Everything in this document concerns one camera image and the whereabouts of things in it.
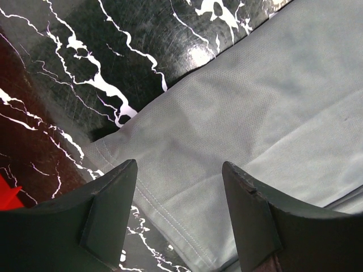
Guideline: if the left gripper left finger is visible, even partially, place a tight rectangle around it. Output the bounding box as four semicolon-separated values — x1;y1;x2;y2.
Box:
1;159;138;271

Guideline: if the dark grey t-shirt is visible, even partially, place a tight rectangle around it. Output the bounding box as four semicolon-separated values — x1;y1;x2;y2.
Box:
85;1;362;271

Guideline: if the red plastic bin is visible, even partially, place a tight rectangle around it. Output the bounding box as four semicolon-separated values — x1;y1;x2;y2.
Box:
0;176;24;211

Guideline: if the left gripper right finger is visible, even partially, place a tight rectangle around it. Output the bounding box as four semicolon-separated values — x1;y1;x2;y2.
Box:
222;161;362;271

